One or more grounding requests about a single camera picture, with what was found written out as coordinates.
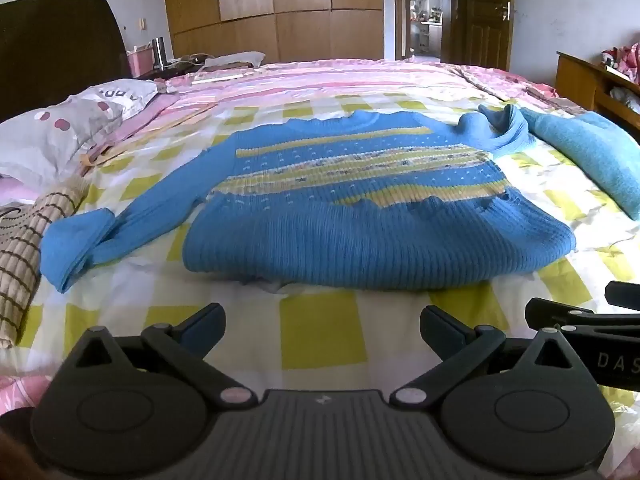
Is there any wooden desk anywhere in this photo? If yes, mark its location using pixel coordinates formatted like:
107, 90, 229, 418
556, 51, 640, 133

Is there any wooden wardrobe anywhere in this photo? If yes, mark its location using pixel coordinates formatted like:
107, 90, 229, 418
161, 0, 386, 63

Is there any pile of clothes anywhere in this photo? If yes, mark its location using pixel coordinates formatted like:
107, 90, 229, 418
600, 42, 640, 85

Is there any pink floral quilt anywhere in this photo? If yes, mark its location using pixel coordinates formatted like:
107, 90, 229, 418
0, 345, 73, 428

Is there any dark wooden headboard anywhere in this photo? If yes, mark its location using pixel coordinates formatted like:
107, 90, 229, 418
0, 0, 133, 123

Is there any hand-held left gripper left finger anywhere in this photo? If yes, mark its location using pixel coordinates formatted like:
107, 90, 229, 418
75, 303, 255, 407

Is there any yellow white checked bed sheet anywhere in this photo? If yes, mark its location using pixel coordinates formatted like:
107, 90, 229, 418
15, 92, 640, 411

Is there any grey pillow with pink dots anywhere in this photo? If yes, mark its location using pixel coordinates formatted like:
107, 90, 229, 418
0, 78, 160, 186

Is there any pink striped blanket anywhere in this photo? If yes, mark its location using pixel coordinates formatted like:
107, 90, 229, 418
85, 57, 588, 161

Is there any brown wooden door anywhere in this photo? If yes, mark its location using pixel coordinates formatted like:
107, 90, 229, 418
440, 0, 515, 72

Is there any flat book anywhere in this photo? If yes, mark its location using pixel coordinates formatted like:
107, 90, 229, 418
192, 67, 251, 85

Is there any white cloth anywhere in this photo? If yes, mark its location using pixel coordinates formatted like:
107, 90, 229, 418
200, 51, 266, 69

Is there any light blue knit sweater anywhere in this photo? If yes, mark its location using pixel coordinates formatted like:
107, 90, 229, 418
520, 108, 640, 221

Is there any blue patterned knit sweater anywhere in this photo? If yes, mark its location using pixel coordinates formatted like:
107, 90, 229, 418
39, 110, 577, 295

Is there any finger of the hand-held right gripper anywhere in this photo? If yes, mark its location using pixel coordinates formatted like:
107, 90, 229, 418
524, 297, 640, 334
604, 281, 640, 311

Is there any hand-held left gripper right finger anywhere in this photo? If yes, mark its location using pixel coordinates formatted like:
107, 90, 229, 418
390, 304, 577, 407

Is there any pink storage box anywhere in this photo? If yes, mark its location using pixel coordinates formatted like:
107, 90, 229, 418
127, 44, 156, 79

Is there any beige brown-striped cloth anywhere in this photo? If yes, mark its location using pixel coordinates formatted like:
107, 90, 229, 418
0, 176, 87, 350

